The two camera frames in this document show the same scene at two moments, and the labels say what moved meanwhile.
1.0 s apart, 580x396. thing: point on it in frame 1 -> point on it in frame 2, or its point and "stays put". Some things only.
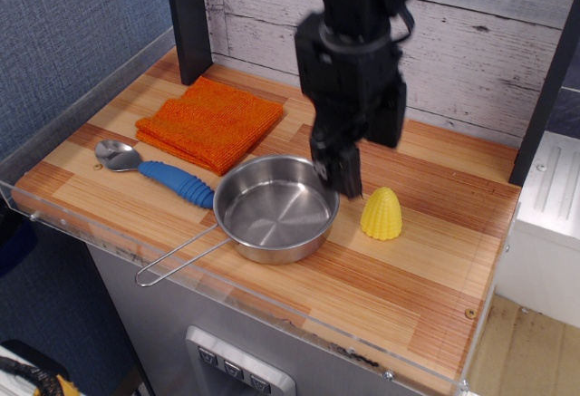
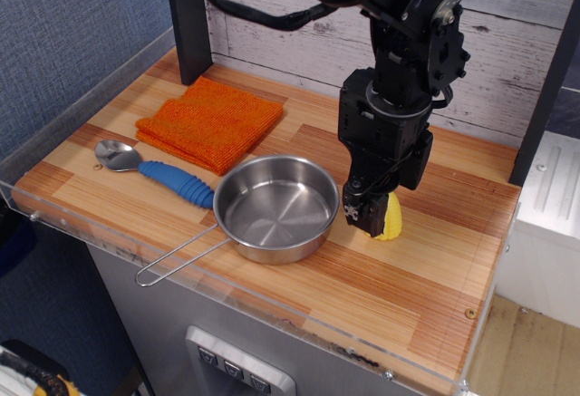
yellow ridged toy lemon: x=381 y=217 stays put
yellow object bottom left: x=69 y=388 stays put
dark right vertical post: x=540 y=118 stays put
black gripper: x=358 y=92 -> x=377 y=143
